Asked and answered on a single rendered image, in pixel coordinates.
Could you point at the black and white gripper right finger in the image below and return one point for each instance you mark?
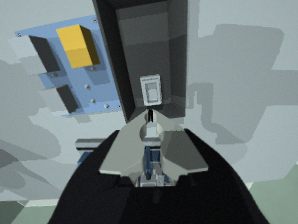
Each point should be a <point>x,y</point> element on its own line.
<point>184,153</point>

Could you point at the yellow block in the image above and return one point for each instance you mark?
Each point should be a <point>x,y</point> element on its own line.
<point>79,46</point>

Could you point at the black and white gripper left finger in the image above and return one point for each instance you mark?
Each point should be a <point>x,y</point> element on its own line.
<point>121,154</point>

